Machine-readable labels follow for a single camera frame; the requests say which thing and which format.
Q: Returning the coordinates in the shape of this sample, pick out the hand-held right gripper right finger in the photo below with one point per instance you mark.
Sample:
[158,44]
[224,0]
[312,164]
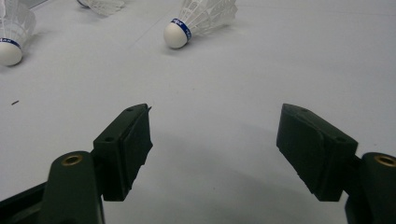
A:
[314,152]

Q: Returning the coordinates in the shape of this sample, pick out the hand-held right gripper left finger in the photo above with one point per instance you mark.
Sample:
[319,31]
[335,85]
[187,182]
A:
[121,155]

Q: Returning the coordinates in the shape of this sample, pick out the white shuttlecock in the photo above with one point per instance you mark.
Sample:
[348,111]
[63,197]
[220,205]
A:
[176,35]
[9,53]
[102,6]

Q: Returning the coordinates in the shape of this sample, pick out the white table cover sheet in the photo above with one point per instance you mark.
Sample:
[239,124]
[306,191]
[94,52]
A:
[218,93]

